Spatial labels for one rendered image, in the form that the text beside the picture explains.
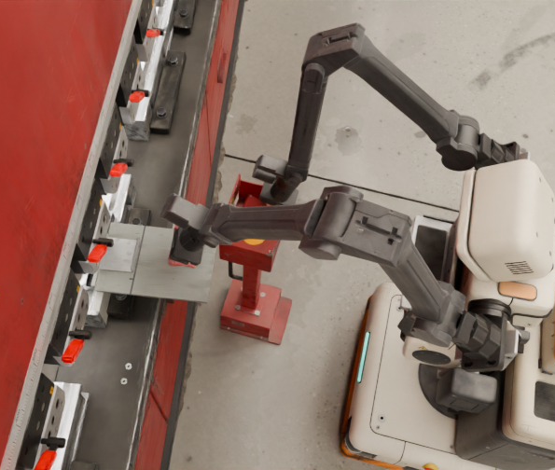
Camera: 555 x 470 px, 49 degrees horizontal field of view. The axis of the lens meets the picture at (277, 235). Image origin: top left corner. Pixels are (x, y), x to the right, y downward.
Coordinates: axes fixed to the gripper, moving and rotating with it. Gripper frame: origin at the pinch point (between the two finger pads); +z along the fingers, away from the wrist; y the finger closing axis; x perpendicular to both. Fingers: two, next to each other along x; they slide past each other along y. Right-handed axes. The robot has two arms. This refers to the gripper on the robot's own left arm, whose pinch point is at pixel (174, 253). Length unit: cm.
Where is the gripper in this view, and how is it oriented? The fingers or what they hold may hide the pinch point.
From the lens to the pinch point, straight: 146.0
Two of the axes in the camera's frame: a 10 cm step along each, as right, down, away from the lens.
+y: -1.0, 8.8, -4.7
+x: 8.4, 3.3, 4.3
